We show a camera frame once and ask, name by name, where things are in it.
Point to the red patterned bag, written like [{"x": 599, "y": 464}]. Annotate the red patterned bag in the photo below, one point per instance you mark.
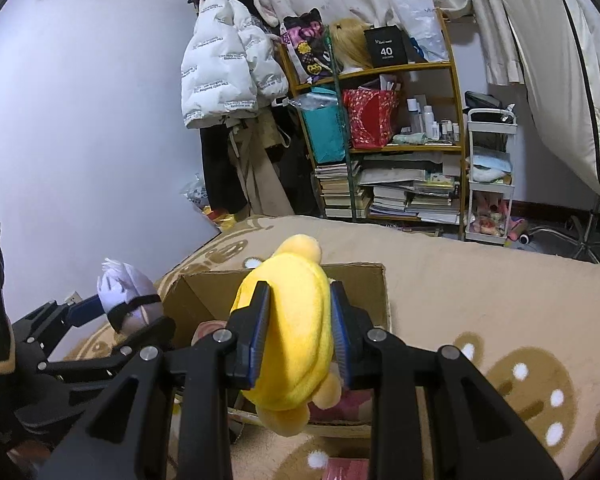
[{"x": 370, "y": 120}]

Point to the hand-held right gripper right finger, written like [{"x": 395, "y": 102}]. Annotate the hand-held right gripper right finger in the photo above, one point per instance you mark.
[{"x": 339, "y": 340}]

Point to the pile of mixed books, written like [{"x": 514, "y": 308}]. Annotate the pile of mixed books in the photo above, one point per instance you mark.
[{"x": 415, "y": 195}]

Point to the white long down coat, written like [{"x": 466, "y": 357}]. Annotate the white long down coat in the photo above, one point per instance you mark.
[{"x": 555, "y": 60}]

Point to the light blue folded cloth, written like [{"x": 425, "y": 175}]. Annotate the light blue folded cloth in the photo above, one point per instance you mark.
[{"x": 490, "y": 167}]

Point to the yellow plush toy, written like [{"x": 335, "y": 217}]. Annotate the yellow plush toy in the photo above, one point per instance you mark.
[{"x": 295, "y": 340}]

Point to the group of cosmetic bottles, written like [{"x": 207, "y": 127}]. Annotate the group of cosmetic bottles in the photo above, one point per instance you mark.
[{"x": 435, "y": 122}]

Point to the teal bag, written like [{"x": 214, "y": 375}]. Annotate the teal bag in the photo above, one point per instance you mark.
[{"x": 325, "y": 130}]

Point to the pink swirl roll plush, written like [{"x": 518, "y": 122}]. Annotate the pink swirl roll plush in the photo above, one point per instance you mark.
[{"x": 207, "y": 330}]

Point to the white puffer jacket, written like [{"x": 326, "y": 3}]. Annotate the white puffer jacket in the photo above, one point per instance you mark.
[{"x": 220, "y": 70}]

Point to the blonde wig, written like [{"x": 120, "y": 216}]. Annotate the blonde wig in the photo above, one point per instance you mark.
[{"x": 350, "y": 42}]

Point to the clear plastic bag with goods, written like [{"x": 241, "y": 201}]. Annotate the clear plastic bag with goods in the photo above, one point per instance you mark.
[{"x": 200, "y": 197}]

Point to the black bag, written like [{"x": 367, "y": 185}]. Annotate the black bag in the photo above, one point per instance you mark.
[{"x": 482, "y": 100}]

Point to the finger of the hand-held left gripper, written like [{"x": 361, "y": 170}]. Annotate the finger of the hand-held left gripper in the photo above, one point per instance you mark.
[
  {"x": 85, "y": 309},
  {"x": 145, "y": 332}
]

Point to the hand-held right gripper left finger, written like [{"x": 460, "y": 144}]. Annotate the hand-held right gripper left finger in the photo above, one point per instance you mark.
[{"x": 257, "y": 340}]

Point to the printed cardboard box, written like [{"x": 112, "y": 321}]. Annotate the printed cardboard box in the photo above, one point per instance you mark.
[{"x": 360, "y": 290}]

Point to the beige printed blanket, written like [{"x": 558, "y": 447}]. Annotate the beige printed blanket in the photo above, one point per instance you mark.
[{"x": 480, "y": 300}]

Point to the white plastic bag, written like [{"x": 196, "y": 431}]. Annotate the white plastic bag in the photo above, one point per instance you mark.
[{"x": 420, "y": 15}]

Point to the purple plush doll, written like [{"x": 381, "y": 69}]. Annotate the purple plush doll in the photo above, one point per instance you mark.
[{"x": 130, "y": 295}]

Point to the dark hanging coat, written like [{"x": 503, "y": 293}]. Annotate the dark hanging coat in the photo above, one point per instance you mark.
[{"x": 220, "y": 170}]

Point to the printed tote bag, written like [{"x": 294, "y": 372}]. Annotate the printed tote bag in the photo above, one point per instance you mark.
[{"x": 305, "y": 45}]

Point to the pink plastic packet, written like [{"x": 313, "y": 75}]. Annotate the pink plastic packet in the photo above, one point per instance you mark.
[{"x": 347, "y": 470}]

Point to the stack of old books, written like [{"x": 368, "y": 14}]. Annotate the stack of old books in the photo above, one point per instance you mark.
[{"x": 337, "y": 190}]

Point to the yellow wooden shelf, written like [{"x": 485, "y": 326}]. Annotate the yellow wooden shelf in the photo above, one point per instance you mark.
[{"x": 395, "y": 69}]

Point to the black cardboard box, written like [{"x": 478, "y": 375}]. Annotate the black cardboard box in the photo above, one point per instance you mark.
[{"x": 387, "y": 47}]

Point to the white trolley cart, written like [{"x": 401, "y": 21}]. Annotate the white trolley cart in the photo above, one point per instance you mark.
[{"x": 492, "y": 115}]

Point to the chrome chair base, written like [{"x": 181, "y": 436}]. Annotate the chrome chair base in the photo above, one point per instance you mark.
[{"x": 582, "y": 240}]

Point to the black hanging garment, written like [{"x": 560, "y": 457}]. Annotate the black hanging garment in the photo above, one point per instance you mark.
[{"x": 297, "y": 170}]

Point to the white wall socket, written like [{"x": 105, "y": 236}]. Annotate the white wall socket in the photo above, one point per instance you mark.
[{"x": 74, "y": 298}]

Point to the beige trench coat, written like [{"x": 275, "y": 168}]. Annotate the beige trench coat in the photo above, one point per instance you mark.
[{"x": 260, "y": 175}]

